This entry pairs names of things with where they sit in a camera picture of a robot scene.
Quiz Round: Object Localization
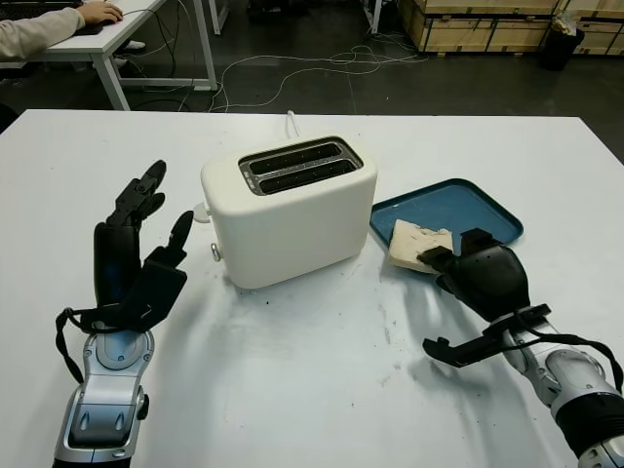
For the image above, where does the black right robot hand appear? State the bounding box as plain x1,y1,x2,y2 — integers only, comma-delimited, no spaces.
417,227,530,323

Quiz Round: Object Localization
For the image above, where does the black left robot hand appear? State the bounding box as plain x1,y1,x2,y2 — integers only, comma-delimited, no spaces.
92,159,195,309

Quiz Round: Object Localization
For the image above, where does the white bread slice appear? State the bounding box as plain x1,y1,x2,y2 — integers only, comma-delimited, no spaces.
387,218,455,274

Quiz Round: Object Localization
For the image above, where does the white two-slot toaster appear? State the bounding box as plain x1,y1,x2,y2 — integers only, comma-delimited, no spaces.
192,135,379,290

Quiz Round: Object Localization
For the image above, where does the teal plastic tray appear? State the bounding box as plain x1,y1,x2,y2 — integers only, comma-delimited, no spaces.
369,177,526,277

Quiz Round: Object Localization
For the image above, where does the white office desk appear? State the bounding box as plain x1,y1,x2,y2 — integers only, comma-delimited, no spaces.
0,0,218,112

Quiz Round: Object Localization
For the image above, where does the black trash bin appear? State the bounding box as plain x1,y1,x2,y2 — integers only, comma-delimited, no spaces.
539,14,585,72

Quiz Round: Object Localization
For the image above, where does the person in beige sweater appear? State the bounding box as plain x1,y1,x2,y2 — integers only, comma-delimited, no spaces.
0,0,125,62

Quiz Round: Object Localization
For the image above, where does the light wooden crate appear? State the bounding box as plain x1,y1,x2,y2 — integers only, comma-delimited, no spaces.
399,0,555,20
413,17,553,55
572,0,624,56

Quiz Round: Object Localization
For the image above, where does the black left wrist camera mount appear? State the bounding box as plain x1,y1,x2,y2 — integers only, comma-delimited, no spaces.
80,257,189,333

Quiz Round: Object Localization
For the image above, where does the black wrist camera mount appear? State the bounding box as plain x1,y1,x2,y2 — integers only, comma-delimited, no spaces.
422,304,552,370
80,257,189,333

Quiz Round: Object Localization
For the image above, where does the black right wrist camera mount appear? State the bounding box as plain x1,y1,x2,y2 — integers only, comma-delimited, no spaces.
422,304,552,370

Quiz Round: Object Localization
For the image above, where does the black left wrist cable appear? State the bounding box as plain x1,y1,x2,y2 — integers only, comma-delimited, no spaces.
55,306,101,384

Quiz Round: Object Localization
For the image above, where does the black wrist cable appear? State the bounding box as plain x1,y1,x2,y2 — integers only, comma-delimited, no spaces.
55,306,101,384
516,311,624,397

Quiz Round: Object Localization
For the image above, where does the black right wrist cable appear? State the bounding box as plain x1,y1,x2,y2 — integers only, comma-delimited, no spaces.
516,311,624,397

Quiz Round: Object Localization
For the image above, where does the white floor cable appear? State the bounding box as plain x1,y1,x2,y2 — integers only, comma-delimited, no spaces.
209,43,426,113

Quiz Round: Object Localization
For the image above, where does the white table frame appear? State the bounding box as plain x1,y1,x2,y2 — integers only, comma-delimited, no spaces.
209,0,387,36

